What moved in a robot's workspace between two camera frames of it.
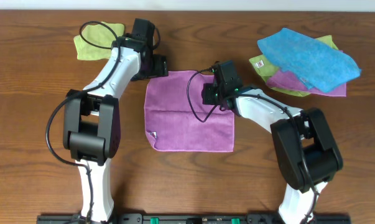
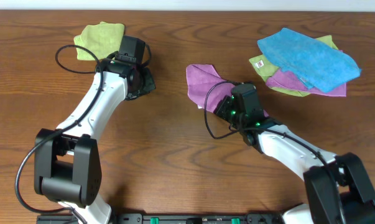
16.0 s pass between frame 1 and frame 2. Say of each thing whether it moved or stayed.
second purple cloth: stayed
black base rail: stayed
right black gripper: moved
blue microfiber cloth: stayed
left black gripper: moved
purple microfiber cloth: moved
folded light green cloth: stayed
